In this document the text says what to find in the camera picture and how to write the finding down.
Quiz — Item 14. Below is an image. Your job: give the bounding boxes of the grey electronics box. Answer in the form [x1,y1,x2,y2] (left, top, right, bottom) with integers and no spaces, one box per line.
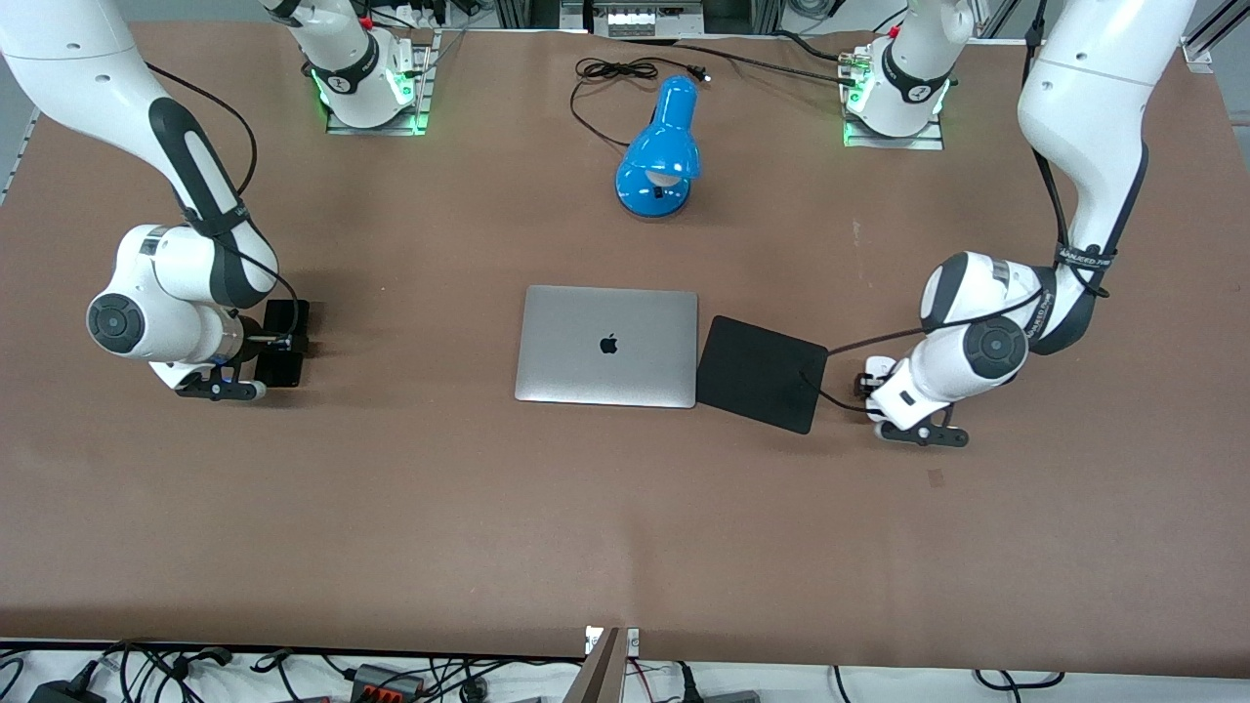
[584,0,706,38]

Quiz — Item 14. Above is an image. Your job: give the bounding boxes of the black lamp power cord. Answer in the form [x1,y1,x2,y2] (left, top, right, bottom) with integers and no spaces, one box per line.
[569,57,712,149]

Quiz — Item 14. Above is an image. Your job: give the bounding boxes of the black mouse pad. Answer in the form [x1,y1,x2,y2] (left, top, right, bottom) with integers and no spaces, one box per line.
[695,314,830,435]

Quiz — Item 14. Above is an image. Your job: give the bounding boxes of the black power adapter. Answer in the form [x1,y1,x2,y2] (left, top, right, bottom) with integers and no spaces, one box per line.
[27,680,108,703]

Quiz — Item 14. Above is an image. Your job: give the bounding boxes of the grey connector block orange levers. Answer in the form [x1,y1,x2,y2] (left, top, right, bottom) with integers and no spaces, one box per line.
[350,663,428,700]

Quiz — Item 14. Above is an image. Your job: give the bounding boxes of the thin black table cable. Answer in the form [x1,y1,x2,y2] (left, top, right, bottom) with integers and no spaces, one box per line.
[625,37,860,87]

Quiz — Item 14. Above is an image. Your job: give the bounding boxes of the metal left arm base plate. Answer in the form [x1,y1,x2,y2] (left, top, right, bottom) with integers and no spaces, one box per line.
[842,44,946,150]

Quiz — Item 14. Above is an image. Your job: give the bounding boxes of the grey camera stand post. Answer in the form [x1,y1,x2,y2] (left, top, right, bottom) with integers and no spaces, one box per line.
[562,627,623,703]

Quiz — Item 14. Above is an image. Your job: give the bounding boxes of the black looped floor cable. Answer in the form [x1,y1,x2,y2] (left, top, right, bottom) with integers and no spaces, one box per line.
[972,669,1067,691]

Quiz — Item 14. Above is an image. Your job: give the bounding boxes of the thick black table cable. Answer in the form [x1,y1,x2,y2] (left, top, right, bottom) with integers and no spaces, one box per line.
[771,29,865,64]

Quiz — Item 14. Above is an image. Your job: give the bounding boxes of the silver closed laptop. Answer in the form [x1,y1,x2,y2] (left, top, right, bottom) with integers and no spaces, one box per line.
[515,285,700,409]

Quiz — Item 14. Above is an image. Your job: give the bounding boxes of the black smartphone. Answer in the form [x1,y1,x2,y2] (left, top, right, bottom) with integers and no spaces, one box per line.
[256,300,311,390]

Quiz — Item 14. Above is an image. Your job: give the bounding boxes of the aluminium table edge rail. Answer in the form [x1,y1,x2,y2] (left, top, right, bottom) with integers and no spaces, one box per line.
[1180,0,1250,74]
[0,105,42,206]

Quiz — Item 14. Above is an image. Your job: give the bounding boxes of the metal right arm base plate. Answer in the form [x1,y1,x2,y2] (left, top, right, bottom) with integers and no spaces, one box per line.
[325,29,436,136]

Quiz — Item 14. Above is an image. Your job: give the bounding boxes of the blue desk lamp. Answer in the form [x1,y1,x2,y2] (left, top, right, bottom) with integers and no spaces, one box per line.
[615,75,702,219]

